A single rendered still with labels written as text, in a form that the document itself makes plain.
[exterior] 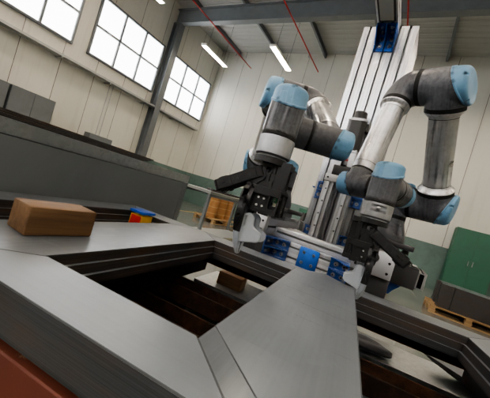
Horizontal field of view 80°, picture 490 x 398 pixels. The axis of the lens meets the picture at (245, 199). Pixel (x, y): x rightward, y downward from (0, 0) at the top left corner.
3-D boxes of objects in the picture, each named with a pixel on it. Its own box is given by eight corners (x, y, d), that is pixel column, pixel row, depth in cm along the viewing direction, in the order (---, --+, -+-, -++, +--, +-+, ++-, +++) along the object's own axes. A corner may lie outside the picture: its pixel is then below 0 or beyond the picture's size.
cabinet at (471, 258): (437, 293, 807) (457, 226, 805) (435, 290, 849) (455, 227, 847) (481, 309, 758) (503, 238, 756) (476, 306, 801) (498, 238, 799)
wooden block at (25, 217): (22, 235, 47) (31, 206, 47) (5, 224, 50) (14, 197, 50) (90, 236, 58) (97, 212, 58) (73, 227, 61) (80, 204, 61)
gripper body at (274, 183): (272, 220, 56) (291, 160, 56) (233, 207, 59) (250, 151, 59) (280, 221, 63) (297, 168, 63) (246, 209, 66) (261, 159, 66)
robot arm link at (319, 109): (322, 122, 113) (342, 174, 71) (295, 113, 113) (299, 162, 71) (335, 91, 107) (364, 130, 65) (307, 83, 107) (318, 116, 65)
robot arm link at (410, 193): (382, 180, 92) (369, 170, 85) (421, 186, 84) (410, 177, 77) (375, 204, 92) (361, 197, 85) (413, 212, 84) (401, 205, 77)
